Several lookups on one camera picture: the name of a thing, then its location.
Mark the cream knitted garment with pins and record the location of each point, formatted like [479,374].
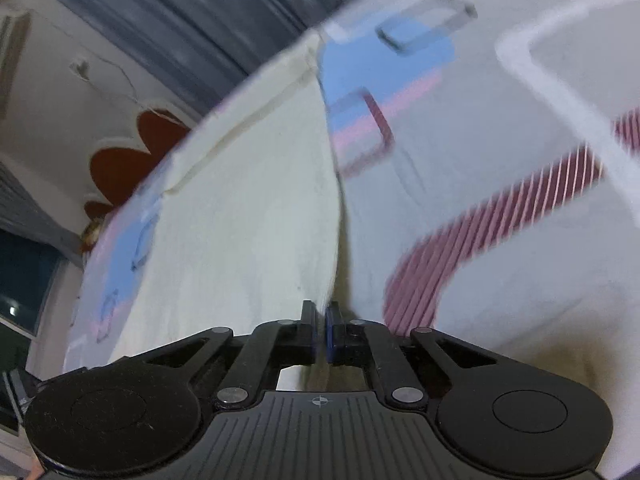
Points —
[250,212]

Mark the red flower wall decoration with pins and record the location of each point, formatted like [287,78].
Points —
[117,171]

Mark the dark window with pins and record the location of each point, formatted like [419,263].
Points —
[27,269]

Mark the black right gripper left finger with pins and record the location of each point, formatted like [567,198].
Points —
[227,372]

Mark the patterned pastel bed sheet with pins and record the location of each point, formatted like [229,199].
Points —
[487,154]

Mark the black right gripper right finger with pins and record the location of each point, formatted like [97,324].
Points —
[407,373]

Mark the white air conditioner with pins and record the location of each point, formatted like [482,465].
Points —
[14,30]

